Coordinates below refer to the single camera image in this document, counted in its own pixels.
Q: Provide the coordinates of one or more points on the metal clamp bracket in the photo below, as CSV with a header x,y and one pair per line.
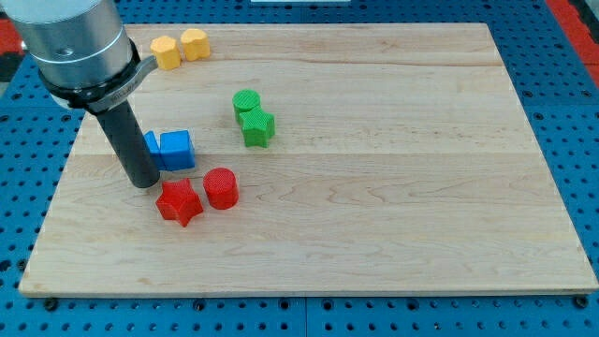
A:
x,y
126,87

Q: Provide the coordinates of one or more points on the green cylinder block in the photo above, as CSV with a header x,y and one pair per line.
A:
x,y
245,100

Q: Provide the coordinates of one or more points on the yellow block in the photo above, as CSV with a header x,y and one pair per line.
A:
x,y
166,52
196,44

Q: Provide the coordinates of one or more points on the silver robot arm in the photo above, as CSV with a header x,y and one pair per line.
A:
x,y
80,46

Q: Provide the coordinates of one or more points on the blue block behind rod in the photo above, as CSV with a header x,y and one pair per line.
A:
x,y
154,150

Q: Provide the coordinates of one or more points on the green star block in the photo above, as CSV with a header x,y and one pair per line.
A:
x,y
257,127

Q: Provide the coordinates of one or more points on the wooden board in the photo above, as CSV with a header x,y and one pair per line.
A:
x,y
402,164

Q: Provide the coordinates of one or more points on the yellow block left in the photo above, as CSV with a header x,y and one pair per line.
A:
x,y
166,52

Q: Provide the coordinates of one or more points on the yellow block right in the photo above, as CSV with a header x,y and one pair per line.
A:
x,y
196,44

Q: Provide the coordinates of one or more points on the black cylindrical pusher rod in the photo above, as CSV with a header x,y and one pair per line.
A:
x,y
124,134

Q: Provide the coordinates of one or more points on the red cylinder block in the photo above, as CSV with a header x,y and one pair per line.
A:
x,y
221,188

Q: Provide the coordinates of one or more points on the blue cube block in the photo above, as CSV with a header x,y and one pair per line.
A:
x,y
177,151

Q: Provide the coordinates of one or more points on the red star block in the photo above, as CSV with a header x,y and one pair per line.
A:
x,y
179,201

